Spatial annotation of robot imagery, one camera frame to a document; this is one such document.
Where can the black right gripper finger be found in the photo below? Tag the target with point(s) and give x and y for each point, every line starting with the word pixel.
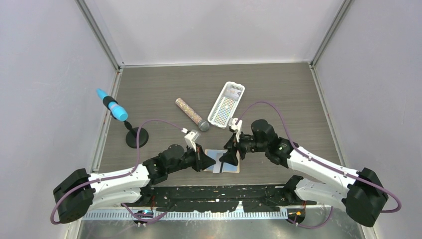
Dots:
pixel 231 145
pixel 230 157

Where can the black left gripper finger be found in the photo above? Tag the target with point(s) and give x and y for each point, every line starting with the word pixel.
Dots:
pixel 199 153
pixel 204 163

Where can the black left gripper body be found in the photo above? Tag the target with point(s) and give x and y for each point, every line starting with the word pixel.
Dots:
pixel 188 159

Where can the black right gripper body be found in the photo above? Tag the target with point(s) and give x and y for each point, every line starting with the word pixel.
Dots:
pixel 247 145

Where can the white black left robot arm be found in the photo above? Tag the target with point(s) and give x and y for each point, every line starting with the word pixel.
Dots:
pixel 81 192

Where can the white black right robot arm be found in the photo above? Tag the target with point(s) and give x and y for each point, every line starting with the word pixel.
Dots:
pixel 358 193

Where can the card in white basket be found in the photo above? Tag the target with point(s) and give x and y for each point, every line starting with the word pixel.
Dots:
pixel 233 93

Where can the white plastic mesh basket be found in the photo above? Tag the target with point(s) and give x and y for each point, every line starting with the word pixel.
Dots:
pixel 224 108

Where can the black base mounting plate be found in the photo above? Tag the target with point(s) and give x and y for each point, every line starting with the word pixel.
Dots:
pixel 219 199

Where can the black round microphone stand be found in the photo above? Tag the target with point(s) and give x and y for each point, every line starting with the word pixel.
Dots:
pixel 133 137

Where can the blue microphone on stand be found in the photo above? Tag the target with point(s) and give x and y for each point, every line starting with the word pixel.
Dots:
pixel 117 111

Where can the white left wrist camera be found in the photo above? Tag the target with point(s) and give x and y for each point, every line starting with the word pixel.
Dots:
pixel 190 138

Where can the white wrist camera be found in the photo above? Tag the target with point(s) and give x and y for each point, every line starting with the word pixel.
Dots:
pixel 190 138
pixel 235 125

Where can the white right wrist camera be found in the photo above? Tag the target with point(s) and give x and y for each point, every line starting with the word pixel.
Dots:
pixel 235 125

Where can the glitter handle microphone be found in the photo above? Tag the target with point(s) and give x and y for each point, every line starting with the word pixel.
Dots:
pixel 202 124

